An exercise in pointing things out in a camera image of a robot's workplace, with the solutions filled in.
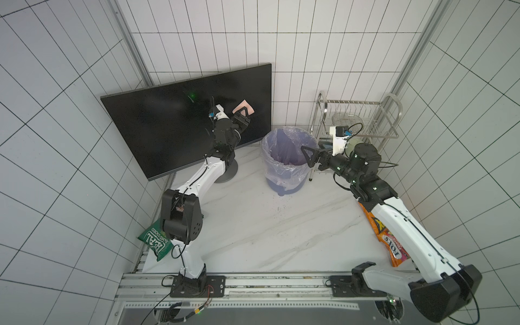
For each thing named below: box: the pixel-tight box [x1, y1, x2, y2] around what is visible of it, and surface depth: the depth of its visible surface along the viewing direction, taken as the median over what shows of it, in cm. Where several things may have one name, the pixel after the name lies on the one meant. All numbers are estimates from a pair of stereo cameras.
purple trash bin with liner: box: [260, 125, 319, 197], surface depth 89 cm
